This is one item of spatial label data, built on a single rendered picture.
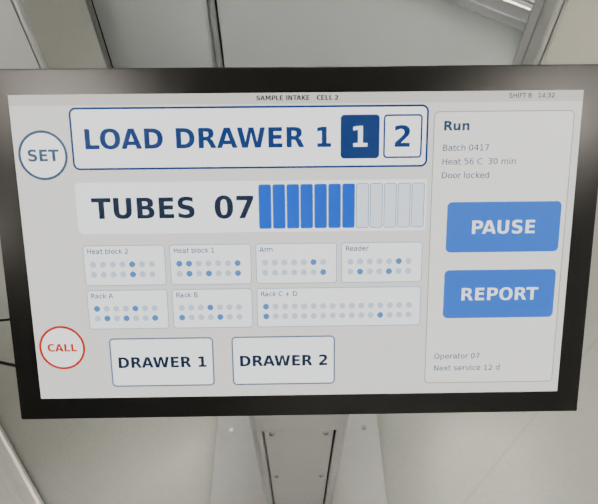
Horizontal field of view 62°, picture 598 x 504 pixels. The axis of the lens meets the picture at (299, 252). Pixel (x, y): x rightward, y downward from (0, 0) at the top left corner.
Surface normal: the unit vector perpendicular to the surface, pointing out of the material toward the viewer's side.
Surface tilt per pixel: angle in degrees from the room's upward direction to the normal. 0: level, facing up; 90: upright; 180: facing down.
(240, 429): 5
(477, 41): 90
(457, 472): 0
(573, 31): 90
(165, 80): 50
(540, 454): 0
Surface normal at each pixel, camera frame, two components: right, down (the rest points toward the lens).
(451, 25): -0.74, 0.52
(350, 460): 0.09, -0.64
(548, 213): 0.01, 0.18
